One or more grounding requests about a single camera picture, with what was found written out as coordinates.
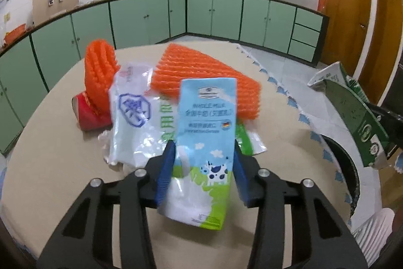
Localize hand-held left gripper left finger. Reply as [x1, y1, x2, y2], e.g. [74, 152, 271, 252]
[36, 141, 177, 269]

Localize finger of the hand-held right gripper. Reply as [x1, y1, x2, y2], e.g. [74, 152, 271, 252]
[367, 102, 403, 159]

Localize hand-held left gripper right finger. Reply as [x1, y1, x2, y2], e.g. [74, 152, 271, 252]
[233, 143, 369, 269]

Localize green white milk carton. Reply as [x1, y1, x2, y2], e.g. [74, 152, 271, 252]
[308, 62, 391, 169]

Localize blue white milk carton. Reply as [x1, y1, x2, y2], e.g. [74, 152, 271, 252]
[157, 77, 238, 231]

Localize black trash bin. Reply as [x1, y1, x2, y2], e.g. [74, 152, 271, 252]
[321, 134, 361, 222]

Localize white plastic bag blue print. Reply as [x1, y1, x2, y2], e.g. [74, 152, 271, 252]
[98, 63, 267, 173]

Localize wooden door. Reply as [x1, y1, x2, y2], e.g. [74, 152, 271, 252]
[359, 0, 403, 104]
[321, 0, 381, 68]

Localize white blue scalloped tablecloth edge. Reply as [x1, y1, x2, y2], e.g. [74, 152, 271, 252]
[234, 43, 358, 219]

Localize red paper cup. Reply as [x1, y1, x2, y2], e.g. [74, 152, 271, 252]
[72, 91, 114, 131]

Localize white pleated fabric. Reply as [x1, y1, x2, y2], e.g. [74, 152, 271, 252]
[351, 207, 395, 246]

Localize large orange foam net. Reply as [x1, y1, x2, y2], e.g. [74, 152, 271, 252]
[150, 43, 262, 120]

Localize small orange foam net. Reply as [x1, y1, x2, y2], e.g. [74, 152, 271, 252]
[84, 40, 121, 115]

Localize green base cabinets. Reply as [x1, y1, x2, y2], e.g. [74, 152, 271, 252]
[0, 0, 329, 156]

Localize cardboard sheet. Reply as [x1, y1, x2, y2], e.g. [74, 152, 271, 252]
[32, 0, 79, 27]

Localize orange basin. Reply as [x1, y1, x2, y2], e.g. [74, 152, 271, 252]
[5, 24, 27, 43]

